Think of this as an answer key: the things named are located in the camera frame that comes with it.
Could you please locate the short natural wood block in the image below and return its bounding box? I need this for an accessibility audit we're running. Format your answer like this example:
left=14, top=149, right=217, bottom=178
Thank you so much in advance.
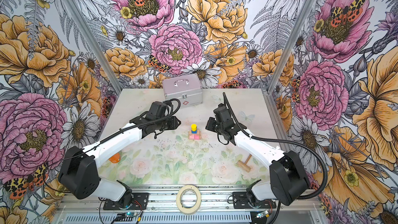
left=188, top=130, right=201, bottom=135

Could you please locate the yellow cylinder block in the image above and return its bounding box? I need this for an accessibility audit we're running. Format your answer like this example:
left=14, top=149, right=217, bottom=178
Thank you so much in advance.
left=191, top=124, right=198, bottom=131

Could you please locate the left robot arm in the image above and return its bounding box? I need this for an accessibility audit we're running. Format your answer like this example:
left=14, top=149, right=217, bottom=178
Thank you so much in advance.
left=58, top=99, right=181, bottom=209

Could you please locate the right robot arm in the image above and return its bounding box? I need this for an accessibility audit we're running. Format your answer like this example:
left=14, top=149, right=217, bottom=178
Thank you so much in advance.
left=206, top=103, right=310, bottom=206

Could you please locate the wooden toy mallet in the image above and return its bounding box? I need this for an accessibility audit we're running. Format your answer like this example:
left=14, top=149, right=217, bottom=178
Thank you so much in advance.
left=237, top=155, right=252, bottom=173

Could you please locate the silver metal first-aid case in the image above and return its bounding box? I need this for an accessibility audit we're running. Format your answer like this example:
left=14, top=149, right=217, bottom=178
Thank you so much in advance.
left=163, top=74, right=203, bottom=108

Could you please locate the masking tape roll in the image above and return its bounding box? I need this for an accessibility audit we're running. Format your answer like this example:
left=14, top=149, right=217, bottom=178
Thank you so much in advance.
left=176, top=185, right=202, bottom=215

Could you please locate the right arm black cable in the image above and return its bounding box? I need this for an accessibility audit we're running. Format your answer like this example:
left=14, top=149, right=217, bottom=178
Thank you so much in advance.
left=222, top=92, right=329, bottom=224

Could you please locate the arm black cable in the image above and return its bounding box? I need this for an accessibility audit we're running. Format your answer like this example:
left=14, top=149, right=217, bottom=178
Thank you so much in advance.
left=222, top=92, right=329, bottom=224
left=43, top=98, right=181, bottom=224

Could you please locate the aluminium front rail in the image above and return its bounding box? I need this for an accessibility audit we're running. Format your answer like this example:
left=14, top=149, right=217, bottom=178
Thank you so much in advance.
left=53, top=185, right=320, bottom=224

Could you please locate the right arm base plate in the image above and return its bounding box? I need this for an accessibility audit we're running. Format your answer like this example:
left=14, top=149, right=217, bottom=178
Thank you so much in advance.
left=232, top=191, right=277, bottom=209

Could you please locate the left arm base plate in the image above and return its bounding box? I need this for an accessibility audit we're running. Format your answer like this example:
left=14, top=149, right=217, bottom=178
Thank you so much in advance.
left=103, top=192, right=149, bottom=211

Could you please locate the left aluminium frame post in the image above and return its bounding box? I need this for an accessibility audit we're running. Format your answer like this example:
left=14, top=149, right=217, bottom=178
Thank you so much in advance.
left=62, top=0, right=123, bottom=95

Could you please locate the aluminium frame post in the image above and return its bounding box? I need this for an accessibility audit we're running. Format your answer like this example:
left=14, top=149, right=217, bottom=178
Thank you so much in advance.
left=62, top=0, right=123, bottom=95
left=265, top=0, right=317, bottom=94

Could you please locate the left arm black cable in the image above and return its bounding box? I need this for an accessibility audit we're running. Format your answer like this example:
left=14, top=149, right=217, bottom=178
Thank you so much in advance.
left=43, top=98, right=181, bottom=224

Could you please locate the right aluminium frame post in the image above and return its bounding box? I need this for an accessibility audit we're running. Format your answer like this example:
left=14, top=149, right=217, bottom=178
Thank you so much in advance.
left=265, top=0, right=317, bottom=94

